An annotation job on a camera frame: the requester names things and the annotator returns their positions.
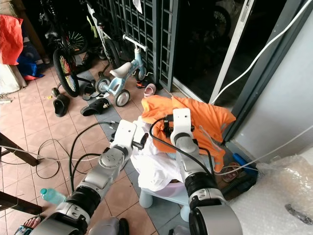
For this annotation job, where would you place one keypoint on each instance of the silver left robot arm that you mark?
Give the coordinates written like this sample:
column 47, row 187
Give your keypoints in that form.
column 102, row 178

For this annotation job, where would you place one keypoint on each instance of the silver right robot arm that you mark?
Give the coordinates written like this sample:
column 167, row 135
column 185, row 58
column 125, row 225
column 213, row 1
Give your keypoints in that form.
column 193, row 171

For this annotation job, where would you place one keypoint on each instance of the white cloth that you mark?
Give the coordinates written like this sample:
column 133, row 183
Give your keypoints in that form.
column 154, row 169

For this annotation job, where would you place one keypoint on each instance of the pink kids shoe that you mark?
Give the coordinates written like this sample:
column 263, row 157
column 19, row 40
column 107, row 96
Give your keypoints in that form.
column 149, row 89

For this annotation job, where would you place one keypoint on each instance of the orange shirt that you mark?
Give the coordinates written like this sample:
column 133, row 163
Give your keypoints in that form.
column 210, row 120

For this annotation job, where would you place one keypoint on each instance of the black slipper with white print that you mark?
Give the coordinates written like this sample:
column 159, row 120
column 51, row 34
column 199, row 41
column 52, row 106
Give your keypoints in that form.
column 97, row 106

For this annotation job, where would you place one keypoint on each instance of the pale blue plastic stool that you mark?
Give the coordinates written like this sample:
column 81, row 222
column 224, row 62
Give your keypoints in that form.
column 168, row 200

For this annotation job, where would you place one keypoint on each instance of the light blue kids balance bike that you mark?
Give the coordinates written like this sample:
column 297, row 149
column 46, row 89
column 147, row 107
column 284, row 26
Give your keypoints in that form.
column 123, row 73

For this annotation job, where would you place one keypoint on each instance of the blue plastic object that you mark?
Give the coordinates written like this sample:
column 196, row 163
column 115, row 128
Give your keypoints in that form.
column 244, row 161

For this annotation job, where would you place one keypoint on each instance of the plain black slipper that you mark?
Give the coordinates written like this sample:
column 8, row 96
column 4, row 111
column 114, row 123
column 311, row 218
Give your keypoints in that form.
column 61, row 105

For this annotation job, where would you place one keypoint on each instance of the dark glass sliding door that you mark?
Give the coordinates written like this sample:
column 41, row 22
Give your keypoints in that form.
column 205, row 39

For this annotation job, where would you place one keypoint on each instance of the black kids bicycle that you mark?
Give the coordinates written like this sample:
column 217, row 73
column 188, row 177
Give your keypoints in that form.
column 66, row 71

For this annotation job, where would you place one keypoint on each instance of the dark metal grille gate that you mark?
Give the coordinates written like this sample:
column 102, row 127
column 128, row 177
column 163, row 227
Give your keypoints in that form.
column 142, row 27

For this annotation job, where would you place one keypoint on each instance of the clear bottle with teal cap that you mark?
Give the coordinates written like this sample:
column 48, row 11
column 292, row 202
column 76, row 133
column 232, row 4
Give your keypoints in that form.
column 53, row 196

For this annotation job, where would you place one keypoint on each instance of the white and green bicycle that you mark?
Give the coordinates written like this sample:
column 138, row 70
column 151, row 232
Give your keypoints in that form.
column 102, row 34

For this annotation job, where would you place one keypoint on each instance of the clear bubble wrap sheet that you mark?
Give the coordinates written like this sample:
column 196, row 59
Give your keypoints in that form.
column 274, row 196

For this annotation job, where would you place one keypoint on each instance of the blue bag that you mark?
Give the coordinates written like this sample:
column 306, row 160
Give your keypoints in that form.
column 30, row 64

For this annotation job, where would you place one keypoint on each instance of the white power strip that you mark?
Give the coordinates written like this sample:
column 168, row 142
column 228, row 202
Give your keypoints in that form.
column 5, row 99

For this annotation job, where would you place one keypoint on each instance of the person's foot in sandal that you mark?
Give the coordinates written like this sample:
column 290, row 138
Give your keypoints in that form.
column 32, row 226

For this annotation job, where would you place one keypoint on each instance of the white sack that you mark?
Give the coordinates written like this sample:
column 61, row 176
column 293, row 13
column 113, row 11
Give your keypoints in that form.
column 7, row 78

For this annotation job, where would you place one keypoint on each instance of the red plastic bag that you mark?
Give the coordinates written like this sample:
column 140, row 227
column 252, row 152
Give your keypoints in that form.
column 11, row 39

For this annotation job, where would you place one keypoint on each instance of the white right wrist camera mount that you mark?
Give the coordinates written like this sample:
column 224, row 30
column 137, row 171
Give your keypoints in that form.
column 182, row 125

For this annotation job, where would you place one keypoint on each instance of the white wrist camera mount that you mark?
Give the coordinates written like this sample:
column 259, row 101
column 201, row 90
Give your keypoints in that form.
column 182, row 125
column 124, row 133

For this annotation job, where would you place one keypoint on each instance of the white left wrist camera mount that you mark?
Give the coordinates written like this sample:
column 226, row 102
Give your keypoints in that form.
column 124, row 133

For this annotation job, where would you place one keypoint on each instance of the dark wooden furniture frame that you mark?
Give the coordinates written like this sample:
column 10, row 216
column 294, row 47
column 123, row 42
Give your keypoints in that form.
column 19, row 200

